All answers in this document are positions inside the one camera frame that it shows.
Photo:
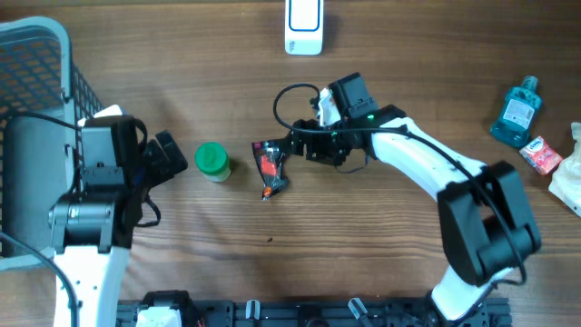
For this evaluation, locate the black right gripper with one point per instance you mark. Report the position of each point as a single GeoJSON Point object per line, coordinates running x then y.
{"type": "Point", "coordinates": [316, 144]}

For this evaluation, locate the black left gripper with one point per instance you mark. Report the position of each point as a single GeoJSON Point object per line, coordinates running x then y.
{"type": "Point", "coordinates": [155, 153]}

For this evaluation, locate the green lid jar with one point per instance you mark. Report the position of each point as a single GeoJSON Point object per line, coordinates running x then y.
{"type": "Point", "coordinates": [213, 162]}

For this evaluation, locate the black red snack packet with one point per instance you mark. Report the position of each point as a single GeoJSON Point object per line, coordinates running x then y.
{"type": "Point", "coordinates": [269, 157]}

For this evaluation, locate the blue mouthwash bottle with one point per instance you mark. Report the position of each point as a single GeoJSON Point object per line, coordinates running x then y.
{"type": "Point", "coordinates": [520, 107]}

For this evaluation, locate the red tissue packet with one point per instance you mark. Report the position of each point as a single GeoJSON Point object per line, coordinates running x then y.
{"type": "Point", "coordinates": [541, 156]}

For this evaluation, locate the beige bread bag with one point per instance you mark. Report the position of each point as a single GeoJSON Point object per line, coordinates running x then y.
{"type": "Point", "coordinates": [565, 184]}

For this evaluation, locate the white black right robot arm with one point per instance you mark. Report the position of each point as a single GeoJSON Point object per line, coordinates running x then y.
{"type": "Point", "coordinates": [486, 222]}

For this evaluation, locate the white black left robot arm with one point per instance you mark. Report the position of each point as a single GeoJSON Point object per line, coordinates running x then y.
{"type": "Point", "coordinates": [92, 223]}

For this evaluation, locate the white barcode scanner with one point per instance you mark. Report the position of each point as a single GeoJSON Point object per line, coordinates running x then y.
{"type": "Point", "coordinates": [304, 21]}

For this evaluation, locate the grey plastic basket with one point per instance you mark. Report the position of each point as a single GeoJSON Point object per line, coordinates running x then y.
{"type": "Point", "coordinates": [43, 94]}

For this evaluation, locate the black mounting rail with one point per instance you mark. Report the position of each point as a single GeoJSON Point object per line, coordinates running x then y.
{"type": "Point", "coordinates": [390, 312]}

